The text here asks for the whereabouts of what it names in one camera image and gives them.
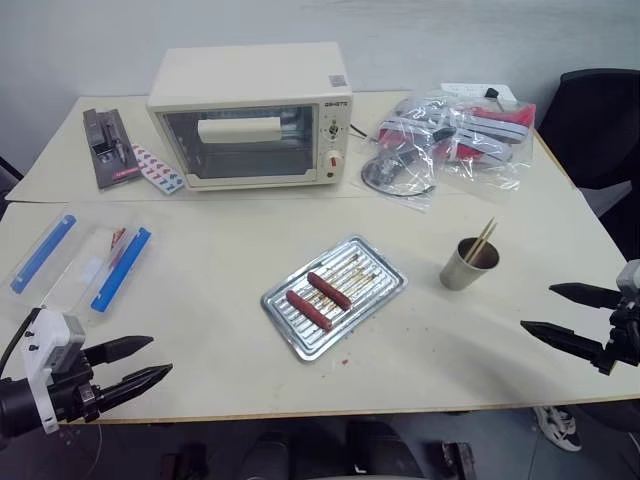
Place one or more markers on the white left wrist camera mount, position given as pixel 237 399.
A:
pixel 37 350

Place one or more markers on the black knob tool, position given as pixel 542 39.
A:
pixel 493 95

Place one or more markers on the clear plastic storage box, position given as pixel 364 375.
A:
pixel 60 260

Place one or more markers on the black office chair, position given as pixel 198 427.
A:
pixel 595 130

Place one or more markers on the blue box clip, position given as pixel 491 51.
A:
pixel 42 252
pixel 122 270

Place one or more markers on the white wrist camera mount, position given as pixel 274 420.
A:
pixel 630 282
pixel 37 350

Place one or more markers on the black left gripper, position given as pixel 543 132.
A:
pixel 72 395

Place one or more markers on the cream toaster oven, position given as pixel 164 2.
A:
pixel 250 115

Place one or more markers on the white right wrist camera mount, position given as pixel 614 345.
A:
pixel 630 282

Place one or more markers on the dark grey tool case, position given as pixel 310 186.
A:
pixel 107 145

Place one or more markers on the red sausage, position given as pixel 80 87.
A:
pixel 308 310
pixel 329 290

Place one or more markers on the beige chopsticks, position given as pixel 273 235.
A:
pixel 484 236
pixel 488 241

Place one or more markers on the black chair edge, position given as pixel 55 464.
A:
pixel 7 180

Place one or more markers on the stainless steel cup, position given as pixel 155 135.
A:
pixel 467 275

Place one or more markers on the ribbed metal baking tray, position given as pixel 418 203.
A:
pixel 350 260

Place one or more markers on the black white sneaker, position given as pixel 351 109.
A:
pixel 557 427

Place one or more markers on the red blue arrow card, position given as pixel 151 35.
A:
pixel 157 170

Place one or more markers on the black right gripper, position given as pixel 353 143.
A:
pixel 625 335

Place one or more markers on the dark rounded shape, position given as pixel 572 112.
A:
pixel 272 457

